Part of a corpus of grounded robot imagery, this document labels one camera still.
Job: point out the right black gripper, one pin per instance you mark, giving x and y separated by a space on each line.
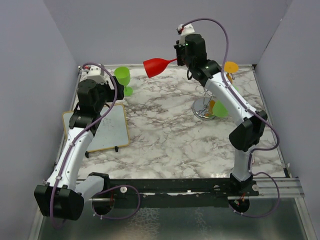
179 48

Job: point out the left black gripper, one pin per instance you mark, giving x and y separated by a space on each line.
112 92

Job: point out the green wine glass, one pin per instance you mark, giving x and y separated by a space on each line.
123 76
225 103

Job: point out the red plastic wine glass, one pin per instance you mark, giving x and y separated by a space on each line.
156 66

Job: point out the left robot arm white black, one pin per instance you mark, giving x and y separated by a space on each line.
61 197

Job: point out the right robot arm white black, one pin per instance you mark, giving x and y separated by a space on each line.
250 123

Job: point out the orange plastic wine glass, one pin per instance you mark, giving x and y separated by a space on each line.
230 67

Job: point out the small framed whiteboard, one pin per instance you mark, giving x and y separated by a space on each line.
112 132

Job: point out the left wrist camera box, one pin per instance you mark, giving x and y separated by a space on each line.
95 73

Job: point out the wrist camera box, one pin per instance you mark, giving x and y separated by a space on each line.
95 73
183 31

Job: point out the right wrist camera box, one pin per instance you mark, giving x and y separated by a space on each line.
183 31

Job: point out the chrome wire glass rack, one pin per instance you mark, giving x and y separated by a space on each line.
202 107

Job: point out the black front mounting rail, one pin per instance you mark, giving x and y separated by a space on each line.
173 193

